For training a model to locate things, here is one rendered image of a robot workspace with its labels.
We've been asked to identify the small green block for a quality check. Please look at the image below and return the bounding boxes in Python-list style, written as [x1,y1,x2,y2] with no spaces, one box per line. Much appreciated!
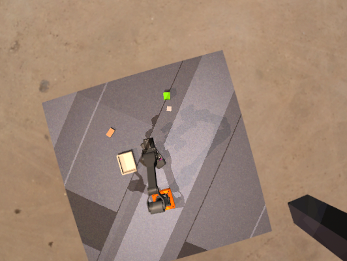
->
[164,92,170,100]

